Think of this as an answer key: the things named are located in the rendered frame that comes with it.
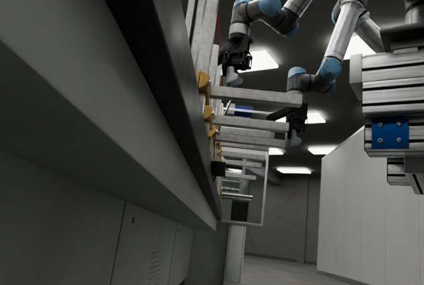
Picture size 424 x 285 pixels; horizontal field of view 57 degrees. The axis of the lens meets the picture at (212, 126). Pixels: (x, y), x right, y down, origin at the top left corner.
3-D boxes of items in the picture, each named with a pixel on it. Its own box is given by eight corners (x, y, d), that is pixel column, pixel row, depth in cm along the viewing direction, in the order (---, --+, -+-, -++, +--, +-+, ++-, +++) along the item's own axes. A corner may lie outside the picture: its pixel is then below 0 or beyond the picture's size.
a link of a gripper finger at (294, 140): (301, 152, 153) (302, 129, 156) (286, 150, 154) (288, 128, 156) (300, 153, 156) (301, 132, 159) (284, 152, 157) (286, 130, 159)
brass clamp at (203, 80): (211, 106, 116) (213, 90, 117) (209, 89, 103) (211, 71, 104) (190, 103, 116) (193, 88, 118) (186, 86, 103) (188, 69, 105)
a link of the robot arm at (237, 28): (226, 24, 144) (236, 35, 150) (224, 35, 143) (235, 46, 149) (244, 21, 140) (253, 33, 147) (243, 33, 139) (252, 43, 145)
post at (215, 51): (202, 179, 127) (219, 48, 141) (201, 177, 124) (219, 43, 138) (191, 178, 128) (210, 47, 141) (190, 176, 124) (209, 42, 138)
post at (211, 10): (199, 140, 105) (220, -11, 119) (199, 137, 102) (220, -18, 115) (187, 139, 106) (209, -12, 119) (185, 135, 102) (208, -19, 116)
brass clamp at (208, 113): (214, 130, 140) (216, 117, 141) (212, 119, 127) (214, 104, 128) (197, 128, 140) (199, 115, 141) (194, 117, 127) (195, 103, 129)
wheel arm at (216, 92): (300, 111, 111) (300, 96, 112) (301, 106, 108) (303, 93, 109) (150, 95, 114) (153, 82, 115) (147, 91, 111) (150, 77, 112)
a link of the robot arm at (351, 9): (380, -23, 158) (344, 80, 145) (370, -6, 169) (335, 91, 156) (353, -32, 159) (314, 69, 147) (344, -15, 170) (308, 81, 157)
